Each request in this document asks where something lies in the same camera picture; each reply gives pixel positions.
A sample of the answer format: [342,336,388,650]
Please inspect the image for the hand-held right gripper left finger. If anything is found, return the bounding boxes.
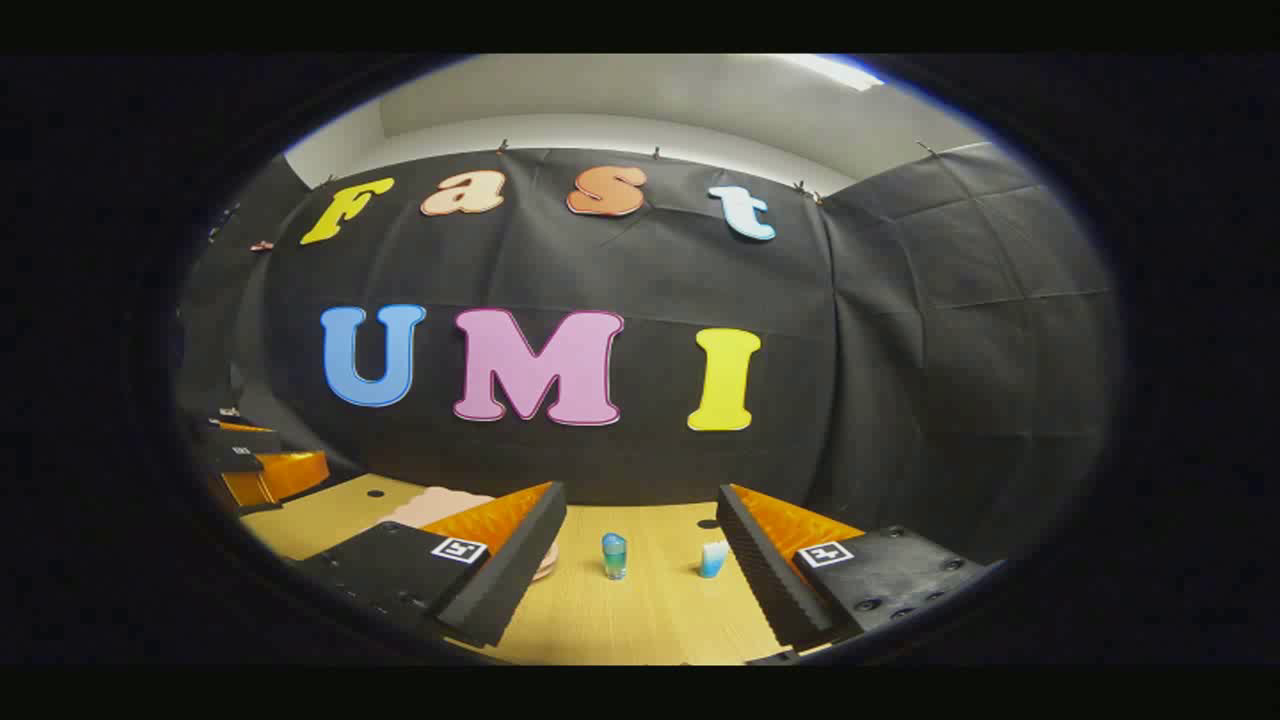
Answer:
[290,480,568,649]

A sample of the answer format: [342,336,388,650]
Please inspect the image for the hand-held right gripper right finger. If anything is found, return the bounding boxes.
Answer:
[715,484,1006,653]

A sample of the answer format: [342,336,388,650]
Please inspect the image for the black backdrop cloth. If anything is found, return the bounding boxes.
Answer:
[175,140,1126,566]

